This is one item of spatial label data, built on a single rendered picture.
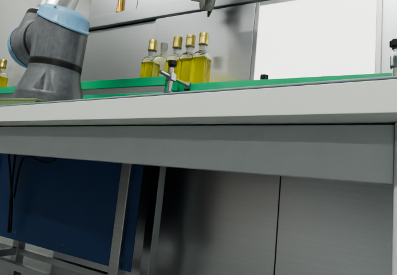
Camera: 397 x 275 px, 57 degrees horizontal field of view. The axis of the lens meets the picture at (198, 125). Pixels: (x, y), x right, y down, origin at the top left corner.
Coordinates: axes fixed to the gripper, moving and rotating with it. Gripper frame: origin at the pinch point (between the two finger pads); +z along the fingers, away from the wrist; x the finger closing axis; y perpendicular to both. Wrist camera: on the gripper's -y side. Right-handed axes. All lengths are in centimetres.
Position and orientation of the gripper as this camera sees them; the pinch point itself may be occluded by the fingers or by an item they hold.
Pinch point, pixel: (206, 10)
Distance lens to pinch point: 140.1
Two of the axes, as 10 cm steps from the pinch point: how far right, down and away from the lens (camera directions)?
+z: -1.0, 9.8, -1.4
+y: -8.6, -0.1, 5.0
